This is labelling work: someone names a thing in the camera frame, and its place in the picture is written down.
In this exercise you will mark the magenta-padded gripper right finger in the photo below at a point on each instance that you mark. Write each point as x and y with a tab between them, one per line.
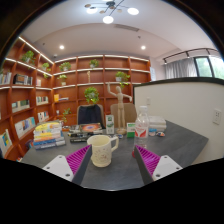
166	166

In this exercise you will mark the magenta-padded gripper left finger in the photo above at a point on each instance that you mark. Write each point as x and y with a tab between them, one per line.
58	166

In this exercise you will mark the colourful stack of books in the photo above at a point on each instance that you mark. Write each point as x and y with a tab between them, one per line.
48	135

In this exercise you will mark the white stack of boxes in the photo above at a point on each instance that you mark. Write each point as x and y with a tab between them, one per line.
157	123

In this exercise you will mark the cream ceramic mug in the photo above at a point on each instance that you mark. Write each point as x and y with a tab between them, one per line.
101	151

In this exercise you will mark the small green and white box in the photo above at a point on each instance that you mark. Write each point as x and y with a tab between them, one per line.
131	130

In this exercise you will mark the dark office chair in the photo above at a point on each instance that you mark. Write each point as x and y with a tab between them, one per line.
90	115

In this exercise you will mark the white black-rimmed partition panel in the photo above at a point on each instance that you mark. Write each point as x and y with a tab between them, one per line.
180	106

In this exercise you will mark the tan chair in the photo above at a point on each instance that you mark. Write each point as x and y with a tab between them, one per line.
130	113

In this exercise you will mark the green and white carton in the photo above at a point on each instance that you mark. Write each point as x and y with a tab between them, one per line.
110	124

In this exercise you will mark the wooden artist mannequin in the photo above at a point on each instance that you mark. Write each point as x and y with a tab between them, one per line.
120	106

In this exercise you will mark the grey sheer curtain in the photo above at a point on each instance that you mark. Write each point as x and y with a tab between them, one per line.
180	69

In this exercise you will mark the window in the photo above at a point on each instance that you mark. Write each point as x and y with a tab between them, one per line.
208	67

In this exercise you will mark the recessed ceiling spotlight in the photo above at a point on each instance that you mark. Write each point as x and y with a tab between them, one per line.
61	47
143	47

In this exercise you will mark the ceiling air vent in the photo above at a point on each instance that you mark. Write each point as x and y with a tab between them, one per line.
126	27

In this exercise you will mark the branched ceiling lamp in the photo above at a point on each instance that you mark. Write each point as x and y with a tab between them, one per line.
108	10

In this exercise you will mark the white wall outlet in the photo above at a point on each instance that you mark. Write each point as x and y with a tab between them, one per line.
148	101
217	116

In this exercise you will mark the wooden wall shelf unit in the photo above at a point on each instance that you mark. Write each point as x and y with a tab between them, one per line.
40	93

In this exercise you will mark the black ceiling track rail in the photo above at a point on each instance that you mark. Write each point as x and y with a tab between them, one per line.
190	53

